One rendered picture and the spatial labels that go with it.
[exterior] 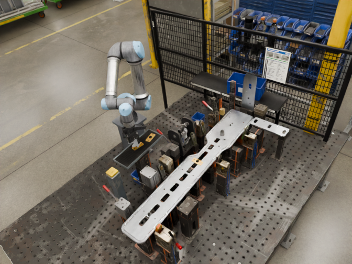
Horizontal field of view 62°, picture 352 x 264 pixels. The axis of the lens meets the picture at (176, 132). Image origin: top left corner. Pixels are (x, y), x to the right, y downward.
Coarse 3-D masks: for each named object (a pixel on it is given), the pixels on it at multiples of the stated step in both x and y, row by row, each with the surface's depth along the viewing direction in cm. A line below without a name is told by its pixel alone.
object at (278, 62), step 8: (272, 48) 235; (264, 56) 244; (272, 56) 239; (280, 56) 235; (288, 56) 231; (264, 64) 249; (272, 64) 244; (280, 64) 239; (288, 64) 235; (272, 72) 248; (280, 72) 243; (288, 72) 239; (272, 80) 252; (280, 80) 248
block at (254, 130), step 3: (252, 129) 235; (255, 129) 235; (258, 129) 234; (249, 132) 235; (252, 132) 233; (255, 132) 232; (258, 132) 232; (261, 132) 233; (258, 135) 231; (261, 135) 236; (258, 138) 233; (258, 141) 236; (258, 144) 242; (258, 147) 244; (255, 150) 243; (258, 150) 248; (258, 153) 251; (255, 156) 247; (258, 156) 250
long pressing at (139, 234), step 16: (240, 112) 249; (224, 128) 236; (240, 128) 234; (208, 144) 224; (224, 144) 223; (208, 160) 212; (176, 176) 205; (192, 176) 203; (160, 192) 196; (176, 192) 194; (144, 208) 187; (160, 208) 186; (128, 224) 180; (144, 224) 179; (144, 240) 172
